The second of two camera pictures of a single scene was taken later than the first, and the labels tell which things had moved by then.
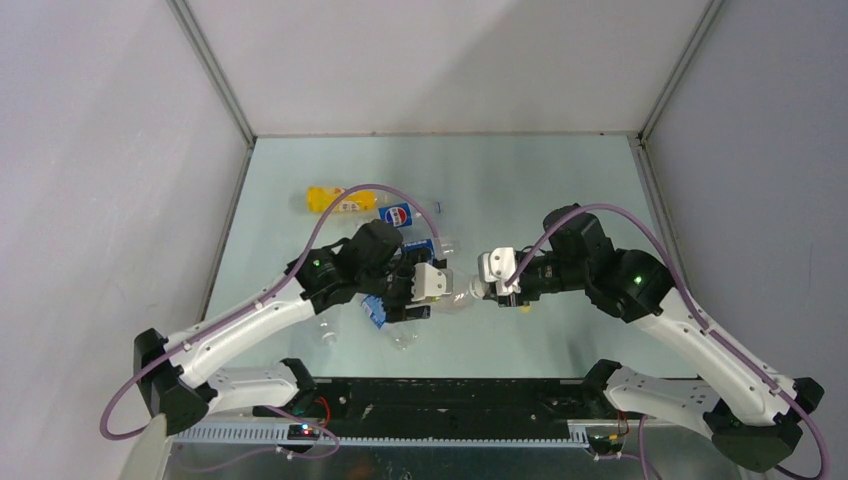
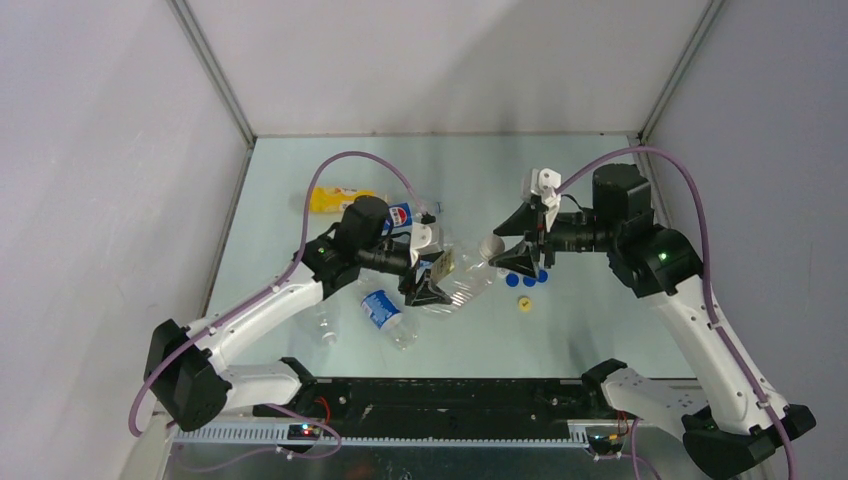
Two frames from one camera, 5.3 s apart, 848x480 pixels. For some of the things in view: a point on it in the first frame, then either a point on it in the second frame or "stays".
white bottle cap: (476, 288) -> (491, 245)
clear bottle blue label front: (403, 335) stays
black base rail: (442, 402) stays
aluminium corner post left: (186, 19) stays
